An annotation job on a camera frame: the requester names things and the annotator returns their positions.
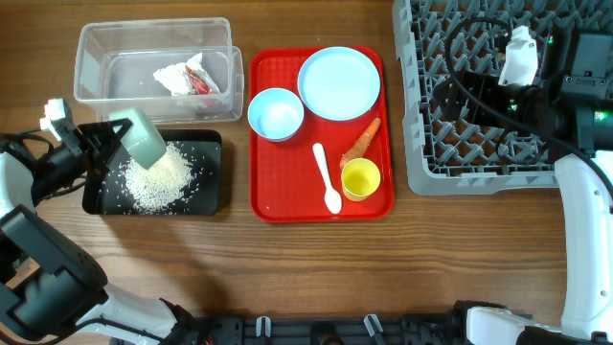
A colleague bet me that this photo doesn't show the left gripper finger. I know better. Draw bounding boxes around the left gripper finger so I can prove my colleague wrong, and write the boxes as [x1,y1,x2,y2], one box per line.
[98,139,123,171]
[79,118,132,142]

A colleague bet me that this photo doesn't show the green bowl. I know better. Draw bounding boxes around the green bowl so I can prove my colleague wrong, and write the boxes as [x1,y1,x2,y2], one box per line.
[108,107,167,170]

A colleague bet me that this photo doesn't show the white rice pile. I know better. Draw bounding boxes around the white rice pile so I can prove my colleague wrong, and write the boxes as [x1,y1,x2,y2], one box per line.
[117,141,204,215]

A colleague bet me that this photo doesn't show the white napkin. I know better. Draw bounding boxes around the white napkin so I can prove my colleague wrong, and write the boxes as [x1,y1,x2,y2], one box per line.
[153,53,220,96]

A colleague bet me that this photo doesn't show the red foil wrapper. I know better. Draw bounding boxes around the red foil wrapper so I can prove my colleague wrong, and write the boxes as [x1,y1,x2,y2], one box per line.
[186,66,213,95]

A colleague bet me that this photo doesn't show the orange carrot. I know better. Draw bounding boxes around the orange carrot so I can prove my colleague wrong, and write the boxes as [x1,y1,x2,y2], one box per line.
[339,118,381,169]

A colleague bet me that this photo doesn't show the light blue bowl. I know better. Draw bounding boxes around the light blue bowl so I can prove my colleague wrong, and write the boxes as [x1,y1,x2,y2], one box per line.
[247,87,305,142]

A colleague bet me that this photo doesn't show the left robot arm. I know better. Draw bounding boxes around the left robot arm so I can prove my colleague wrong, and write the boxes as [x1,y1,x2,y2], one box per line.
[1,119,207,344]

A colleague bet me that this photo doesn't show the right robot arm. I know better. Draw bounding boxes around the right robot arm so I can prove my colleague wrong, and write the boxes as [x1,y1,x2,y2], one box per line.
[435,19,612,344]

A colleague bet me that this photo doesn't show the grey dishwasher rack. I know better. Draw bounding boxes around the grey dishwasher rack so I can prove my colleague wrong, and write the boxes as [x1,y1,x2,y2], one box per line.
[392,0,612,196]

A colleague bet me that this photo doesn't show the black plastic tray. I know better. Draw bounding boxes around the black plastic tray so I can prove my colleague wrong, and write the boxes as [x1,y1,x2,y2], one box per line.
[82,129,222,216]

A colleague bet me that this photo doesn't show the clear plastic bin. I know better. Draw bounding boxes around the clear plastic bin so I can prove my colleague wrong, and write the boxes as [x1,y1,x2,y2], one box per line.
[74,17,244,125]

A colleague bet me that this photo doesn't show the yellow cup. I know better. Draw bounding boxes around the yellow cup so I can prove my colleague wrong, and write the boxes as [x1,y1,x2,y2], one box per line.
[341,158,381,201]

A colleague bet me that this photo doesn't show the light blue plate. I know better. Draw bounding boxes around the light blue plate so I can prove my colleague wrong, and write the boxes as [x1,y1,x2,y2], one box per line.
[297,46,381,122]

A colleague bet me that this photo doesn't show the red serving tray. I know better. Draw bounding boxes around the red serving tray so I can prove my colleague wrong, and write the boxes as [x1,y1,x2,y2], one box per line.
[248,46,396,224]

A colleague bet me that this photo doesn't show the white plastic spoon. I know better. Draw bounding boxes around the white plastic spoon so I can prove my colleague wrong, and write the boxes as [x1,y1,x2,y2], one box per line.
[312,143,342,215]

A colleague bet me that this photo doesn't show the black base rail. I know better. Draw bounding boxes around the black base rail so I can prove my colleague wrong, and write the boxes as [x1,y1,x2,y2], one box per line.
[184,314,464,345]

